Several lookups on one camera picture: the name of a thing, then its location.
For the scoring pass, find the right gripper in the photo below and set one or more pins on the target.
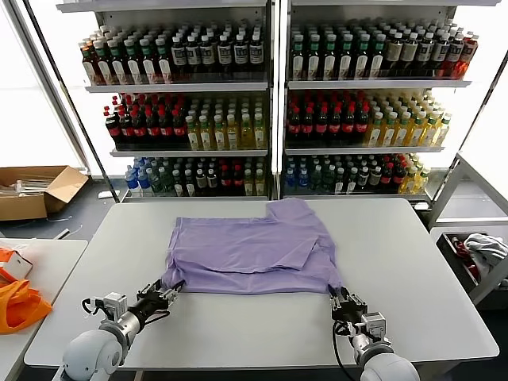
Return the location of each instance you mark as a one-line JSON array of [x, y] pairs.
[[349, 315]]

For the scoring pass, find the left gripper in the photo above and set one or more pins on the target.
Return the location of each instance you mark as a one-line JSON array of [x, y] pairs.
[[152, 305]]

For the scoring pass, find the purple t-shirt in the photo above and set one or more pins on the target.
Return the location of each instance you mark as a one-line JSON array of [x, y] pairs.
[[246, 254]]

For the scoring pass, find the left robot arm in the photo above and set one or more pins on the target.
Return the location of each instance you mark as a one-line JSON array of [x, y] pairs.
[[91, 353]]

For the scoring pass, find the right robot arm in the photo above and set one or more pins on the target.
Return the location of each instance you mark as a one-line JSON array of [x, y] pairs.
[[389, 369]]

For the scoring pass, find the dark bottle white label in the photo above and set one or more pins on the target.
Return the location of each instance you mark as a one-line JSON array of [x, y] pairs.
[[179, 184], [340, 183], [190, 185], [351, 183]]

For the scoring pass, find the green drink bottle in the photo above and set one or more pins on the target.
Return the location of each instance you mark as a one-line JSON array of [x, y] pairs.
[[316, 180], [156, 183], [167, 183]]

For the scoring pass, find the blue water bottle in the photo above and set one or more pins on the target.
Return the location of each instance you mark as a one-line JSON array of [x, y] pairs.
[[303, 180], [132, 182], [291, 180], [144, 183]]

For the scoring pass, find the small white floor object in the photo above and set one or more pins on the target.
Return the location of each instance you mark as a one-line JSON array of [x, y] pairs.
[[105, 195]]

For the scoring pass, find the dark bottle grey label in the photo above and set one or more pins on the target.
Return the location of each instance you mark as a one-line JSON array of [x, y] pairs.
[[201, 182], [363, 176], [212, 182], [409, 53], [393, 53], [375, 176]]

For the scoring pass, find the small grey floor strip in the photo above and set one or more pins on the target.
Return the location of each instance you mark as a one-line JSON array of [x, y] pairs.
[[61, 234]]

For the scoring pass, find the cola bottle red cap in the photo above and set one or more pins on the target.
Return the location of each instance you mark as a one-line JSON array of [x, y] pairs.
[[307, 125], [165, 129], [362, 125], [225, 180], [237, 180], [178, 128], [387, 176], [335, 125], [349, 125], [152, 129], [293, 125], [321, 125], [127, 129], [113, 129], [399, 175], [139, 129]]

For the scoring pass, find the red white garment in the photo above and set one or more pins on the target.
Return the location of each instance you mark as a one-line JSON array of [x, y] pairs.
[[462, 248]]

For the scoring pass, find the orange yellow juice bottle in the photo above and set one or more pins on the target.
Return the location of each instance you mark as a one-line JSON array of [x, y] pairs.
[[389, 133], [441, 132], [375, 133], [410, 182], [402, 133], [422, 178], [416, 133], [429, 132]]

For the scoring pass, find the yellow juice bottle green label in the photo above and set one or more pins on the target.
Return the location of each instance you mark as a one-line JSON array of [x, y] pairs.
[[259, 135], [232, 135], [193, 137], [246, 135], [248, 184], [260, 184], [205, 137], [219, 137]]

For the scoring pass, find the orange fabric bag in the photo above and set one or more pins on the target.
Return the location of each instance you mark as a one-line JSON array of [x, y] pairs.
[[20, 313]]

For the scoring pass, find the orange white carton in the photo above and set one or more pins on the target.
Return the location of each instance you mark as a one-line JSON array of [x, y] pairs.
[[20, 265]]

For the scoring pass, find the grey crumpled garment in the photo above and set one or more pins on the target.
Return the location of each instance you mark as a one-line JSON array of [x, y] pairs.
[[486, 248]]

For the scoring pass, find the brown cardboard box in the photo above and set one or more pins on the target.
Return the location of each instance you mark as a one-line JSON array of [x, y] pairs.
[[24, 206]]

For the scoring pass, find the clear plastic packets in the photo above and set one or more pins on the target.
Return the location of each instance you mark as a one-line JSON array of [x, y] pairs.
[[24, 185]]

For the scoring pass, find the metal drinks shelf unit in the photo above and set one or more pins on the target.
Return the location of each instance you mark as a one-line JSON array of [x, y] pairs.
[[178, 87], [377, 84]]

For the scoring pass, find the black slanted pole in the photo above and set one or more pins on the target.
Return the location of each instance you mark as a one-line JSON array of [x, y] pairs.
[[474, 119], [71, 99]]

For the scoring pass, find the reddish brown drink bottle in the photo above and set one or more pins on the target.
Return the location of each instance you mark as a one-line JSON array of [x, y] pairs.
[[89, 67]]

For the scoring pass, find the black drink bottle white label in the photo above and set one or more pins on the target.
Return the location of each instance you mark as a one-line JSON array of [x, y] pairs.
[[424, 51], [439, 51], [240, 52], [256, 51], [179, 55], [193, 55], [206, 53], [224, 53]]

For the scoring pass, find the grey slanted metal beam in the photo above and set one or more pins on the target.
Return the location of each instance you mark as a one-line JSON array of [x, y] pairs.
[[45, 81]]

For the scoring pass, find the red drink bottle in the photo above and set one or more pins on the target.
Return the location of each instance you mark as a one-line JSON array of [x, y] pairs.
[[468, 53], [453, 53]]

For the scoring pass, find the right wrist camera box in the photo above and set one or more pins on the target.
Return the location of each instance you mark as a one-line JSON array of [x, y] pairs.
[[375, 321]]

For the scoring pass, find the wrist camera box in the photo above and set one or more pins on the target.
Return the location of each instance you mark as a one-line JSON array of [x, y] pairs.
[[375, 321], [113, 303]]

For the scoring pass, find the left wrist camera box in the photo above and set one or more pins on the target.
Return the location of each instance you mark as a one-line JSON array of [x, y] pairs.
[[113, 303]]

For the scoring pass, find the grey metal frame cart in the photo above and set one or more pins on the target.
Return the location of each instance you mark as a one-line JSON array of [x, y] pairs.
[[447, 186]]

